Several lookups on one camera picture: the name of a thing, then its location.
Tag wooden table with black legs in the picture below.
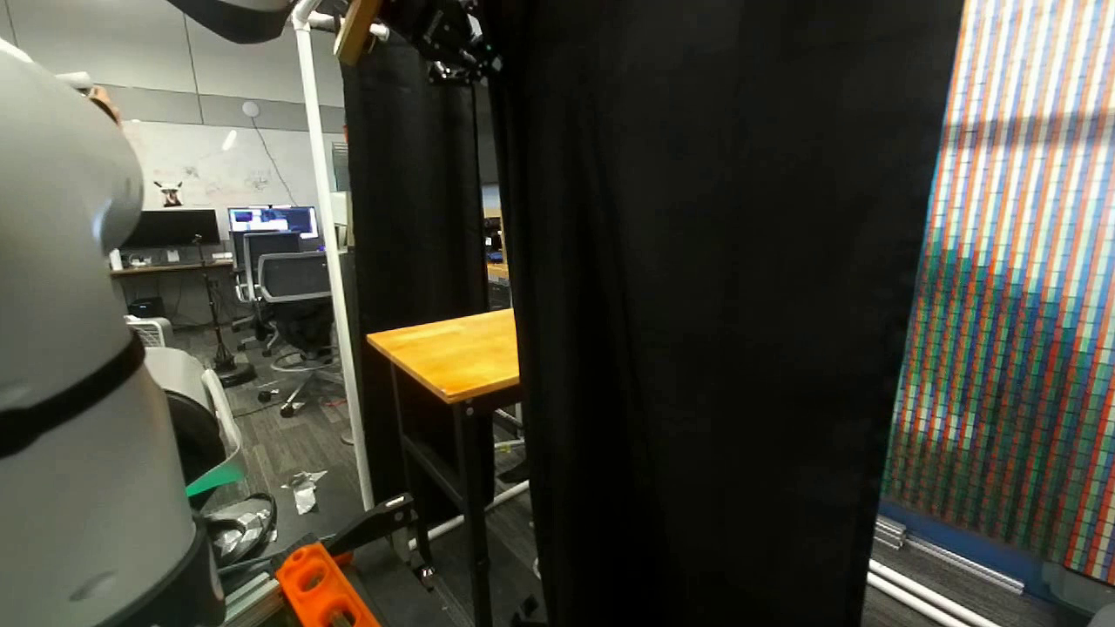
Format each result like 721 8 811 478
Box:
365 307 525 627

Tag wide black curtain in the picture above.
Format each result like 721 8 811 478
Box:
495 0 969 627

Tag orange plastic bracket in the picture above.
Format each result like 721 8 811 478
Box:
271 540 385 627

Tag white rounded housing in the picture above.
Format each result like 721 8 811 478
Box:
128 315 255 494

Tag silver curtain rod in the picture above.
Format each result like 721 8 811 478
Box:
304 4 356 35

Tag dark office desk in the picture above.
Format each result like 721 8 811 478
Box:
113 255 244 390

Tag lit computer monitor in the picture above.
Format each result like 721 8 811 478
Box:
224 202 325 245

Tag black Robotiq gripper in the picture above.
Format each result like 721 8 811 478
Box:
402 0 509 86

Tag colourful patterned backdrop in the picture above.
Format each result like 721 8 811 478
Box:
879 0 1115 593

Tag crumpled white paper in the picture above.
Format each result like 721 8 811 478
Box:
278 468 331 521

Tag black metal bar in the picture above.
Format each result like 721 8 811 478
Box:
217 490 417 583

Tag white frame pole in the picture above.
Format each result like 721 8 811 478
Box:
288 0 381 516

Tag aluminium floor rail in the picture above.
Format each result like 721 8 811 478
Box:
860 512 1051 627

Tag dark computer monitor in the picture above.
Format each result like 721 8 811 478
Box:
119 208 224 255

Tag green tape piece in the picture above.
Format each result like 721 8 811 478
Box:
184 460 248 504

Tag grey mesh office chair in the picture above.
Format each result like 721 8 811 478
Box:
251 248 342 421

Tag wooden green wrist mount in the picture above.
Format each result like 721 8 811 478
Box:
331 0 389 75

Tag shiny silver bag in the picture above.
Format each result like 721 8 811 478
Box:
201 490 282 573

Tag whiteboard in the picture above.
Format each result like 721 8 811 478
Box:
122 119 342 221

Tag black curtain on silver rod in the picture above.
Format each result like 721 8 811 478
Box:
342 20 495 504

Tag black office chair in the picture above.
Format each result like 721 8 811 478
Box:
234 230 306 315

